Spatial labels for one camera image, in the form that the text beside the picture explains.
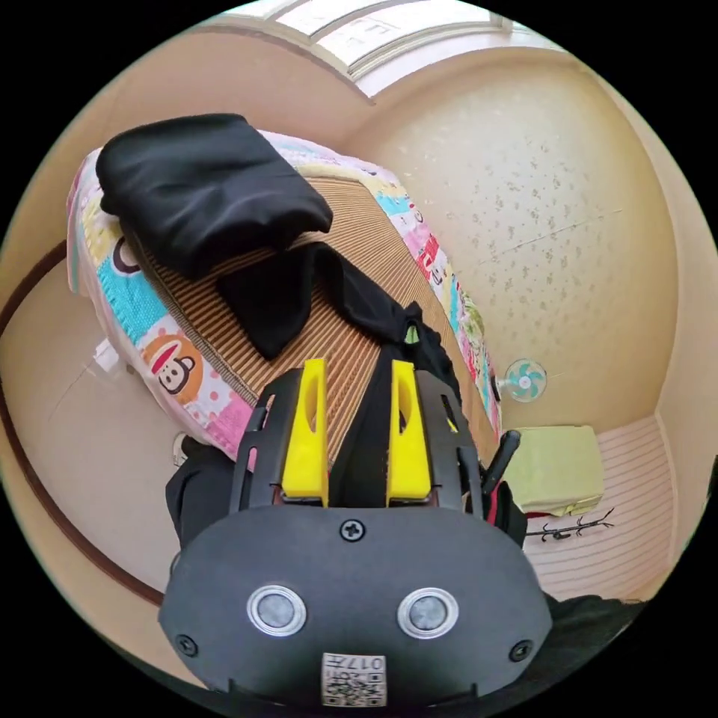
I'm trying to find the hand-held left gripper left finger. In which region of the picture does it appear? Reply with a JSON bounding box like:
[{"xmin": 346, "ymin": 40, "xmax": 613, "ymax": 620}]
[{"xmin": 281, "ymin": 358, "xmax": 330, "ymax": 501}]

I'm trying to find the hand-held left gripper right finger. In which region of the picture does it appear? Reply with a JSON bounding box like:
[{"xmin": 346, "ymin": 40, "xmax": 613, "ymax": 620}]
[{"xmin": 386, "ymin": 360, "xmax": 435, "ymax": 501}]

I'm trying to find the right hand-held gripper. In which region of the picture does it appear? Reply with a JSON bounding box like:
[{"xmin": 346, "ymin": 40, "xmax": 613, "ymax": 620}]
[{"xmin": 484, "ymin": 479, "xmax": 529, "ymax": 548}]

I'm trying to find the black long sleeve shirt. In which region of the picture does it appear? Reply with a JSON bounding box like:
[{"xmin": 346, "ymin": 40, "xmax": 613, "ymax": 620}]
[{"xmin": 215, "ymin": 242, "xmax": 467, "ymax": 506}]

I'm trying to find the pale green carton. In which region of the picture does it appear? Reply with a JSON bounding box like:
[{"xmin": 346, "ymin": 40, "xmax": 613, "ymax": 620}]
[{"xmin": 503, "ymin": 425, "xmax": 607, "ymax": 517}]

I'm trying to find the black coat rack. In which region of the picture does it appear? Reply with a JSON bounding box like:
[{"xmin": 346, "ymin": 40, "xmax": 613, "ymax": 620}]
[{"xmin": 526, "ymin": 506, "xmax": 616, "ymax": 544}]

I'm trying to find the person's body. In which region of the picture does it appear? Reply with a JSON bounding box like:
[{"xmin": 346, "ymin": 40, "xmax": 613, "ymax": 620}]
[{"xmin": 165, "ymin": 435, "xmax": 653, "ymax": 718}]

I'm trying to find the small teal fan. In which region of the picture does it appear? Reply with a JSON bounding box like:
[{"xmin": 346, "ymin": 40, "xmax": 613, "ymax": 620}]
[{"xmin": 503, "ymin": 358, "xmax": 548, "ymax": 405}]

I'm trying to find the bed with woven mat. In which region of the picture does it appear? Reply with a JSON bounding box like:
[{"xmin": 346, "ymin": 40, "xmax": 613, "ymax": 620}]
[{"xmin": 65, "ymin": 129, "xmax": 503, "ymax": 467}]

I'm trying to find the pile of clothes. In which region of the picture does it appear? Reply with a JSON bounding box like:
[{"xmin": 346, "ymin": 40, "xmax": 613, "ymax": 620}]
[{"xmin": 95, "ymin": 112, "xmax": 335, "ymax": 282}]

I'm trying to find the window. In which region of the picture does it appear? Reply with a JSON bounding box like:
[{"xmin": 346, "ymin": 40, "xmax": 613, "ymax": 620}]
[{"xmin": 273, "ymin": 0, "xmax": 509, "ymax": 81}]

